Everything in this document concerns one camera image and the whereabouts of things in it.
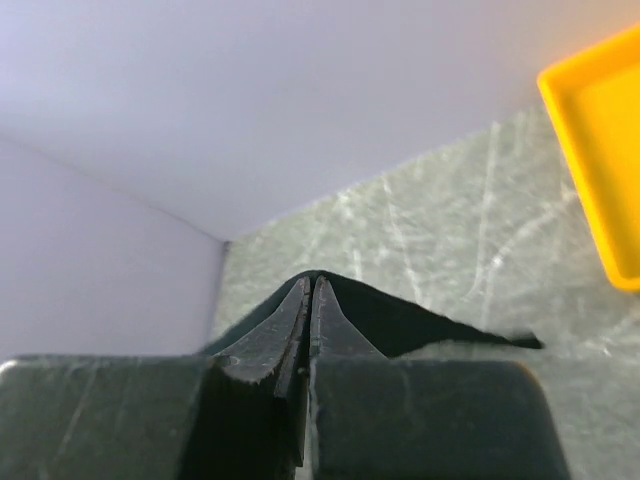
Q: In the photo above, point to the black t shirt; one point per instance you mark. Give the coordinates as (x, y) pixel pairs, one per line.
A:
(393, 325)

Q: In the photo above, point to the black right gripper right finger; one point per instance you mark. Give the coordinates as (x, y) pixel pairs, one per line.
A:
(376, 418)

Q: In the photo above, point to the yellow plastic bin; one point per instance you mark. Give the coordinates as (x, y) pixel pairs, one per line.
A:
(592, 99)

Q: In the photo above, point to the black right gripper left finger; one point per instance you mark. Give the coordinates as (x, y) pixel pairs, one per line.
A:
(235, 414)

